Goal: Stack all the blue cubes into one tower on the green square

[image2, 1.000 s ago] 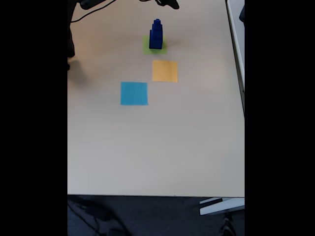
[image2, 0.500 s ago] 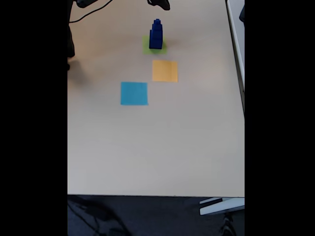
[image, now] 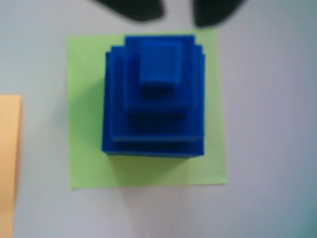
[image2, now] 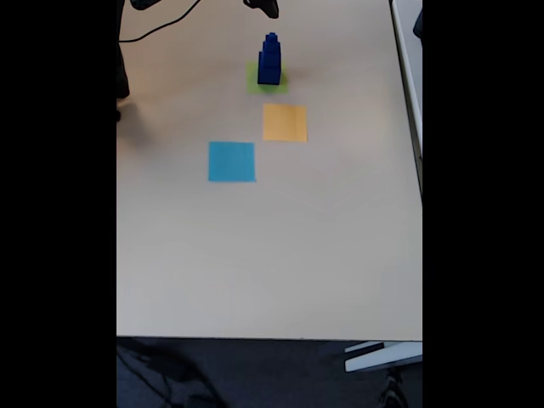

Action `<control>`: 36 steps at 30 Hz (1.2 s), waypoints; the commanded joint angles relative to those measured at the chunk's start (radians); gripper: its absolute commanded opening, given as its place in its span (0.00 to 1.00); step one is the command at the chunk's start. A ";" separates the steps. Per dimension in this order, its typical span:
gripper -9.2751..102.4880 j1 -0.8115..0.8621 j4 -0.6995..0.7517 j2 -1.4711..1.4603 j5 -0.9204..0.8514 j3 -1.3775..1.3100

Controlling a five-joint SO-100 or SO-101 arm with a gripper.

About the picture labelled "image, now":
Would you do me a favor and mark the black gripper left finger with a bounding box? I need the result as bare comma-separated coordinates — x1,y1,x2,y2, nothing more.
91,0,166,22

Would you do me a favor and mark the tiny blue cube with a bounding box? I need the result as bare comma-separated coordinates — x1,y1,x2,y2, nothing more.
138,40,183,97

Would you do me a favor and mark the small blue cube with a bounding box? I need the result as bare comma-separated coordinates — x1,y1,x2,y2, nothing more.
123,34,198,114

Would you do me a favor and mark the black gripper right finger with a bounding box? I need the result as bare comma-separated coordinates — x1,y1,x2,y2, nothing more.
192,0,246,28

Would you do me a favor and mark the large blue cube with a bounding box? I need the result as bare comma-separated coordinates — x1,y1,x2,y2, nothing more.
108,42,206,144

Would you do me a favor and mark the green paper square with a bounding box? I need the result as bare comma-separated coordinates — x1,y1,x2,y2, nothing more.
66,29,228,191

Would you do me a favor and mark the orange paper square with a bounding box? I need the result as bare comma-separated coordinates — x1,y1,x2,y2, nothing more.
0,95,23,238

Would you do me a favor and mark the largest blue cube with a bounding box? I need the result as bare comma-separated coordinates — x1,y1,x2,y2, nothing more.
101,48,207,160

